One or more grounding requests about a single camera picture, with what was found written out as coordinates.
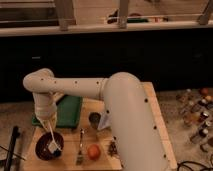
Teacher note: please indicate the dark purple bowl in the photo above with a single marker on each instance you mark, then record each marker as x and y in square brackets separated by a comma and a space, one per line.
[45, 149]

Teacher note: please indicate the wooden railing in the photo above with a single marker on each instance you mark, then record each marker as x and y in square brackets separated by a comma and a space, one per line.
[51, 17]

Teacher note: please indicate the spice bottles on floor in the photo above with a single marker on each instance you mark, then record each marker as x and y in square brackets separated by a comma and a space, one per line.
[196, 112]

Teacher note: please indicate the wooden scrub brush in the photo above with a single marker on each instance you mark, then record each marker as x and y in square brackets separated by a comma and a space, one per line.
[53, 141]

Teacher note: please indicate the orange fruit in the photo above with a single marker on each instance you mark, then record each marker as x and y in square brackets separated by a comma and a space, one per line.
[93, 152]

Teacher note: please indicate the black tripod stand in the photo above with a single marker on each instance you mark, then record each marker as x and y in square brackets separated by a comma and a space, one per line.
[7, 162]

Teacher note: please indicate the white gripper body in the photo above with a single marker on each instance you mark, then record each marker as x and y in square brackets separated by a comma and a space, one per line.
[52, 120]

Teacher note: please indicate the bunch of dark grapes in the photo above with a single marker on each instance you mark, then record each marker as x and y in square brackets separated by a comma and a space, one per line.
[112, 150]

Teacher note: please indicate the grey blue cloth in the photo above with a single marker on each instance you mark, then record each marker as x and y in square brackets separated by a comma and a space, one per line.
[104, 122]

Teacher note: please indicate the metal fork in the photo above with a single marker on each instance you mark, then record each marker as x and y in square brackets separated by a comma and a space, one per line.
[80, 156]

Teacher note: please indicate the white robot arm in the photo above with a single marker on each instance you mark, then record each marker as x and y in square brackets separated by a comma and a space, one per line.
[126, 104]

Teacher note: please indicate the green plastic tray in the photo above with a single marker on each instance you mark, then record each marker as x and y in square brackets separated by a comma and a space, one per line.
[67, 109]

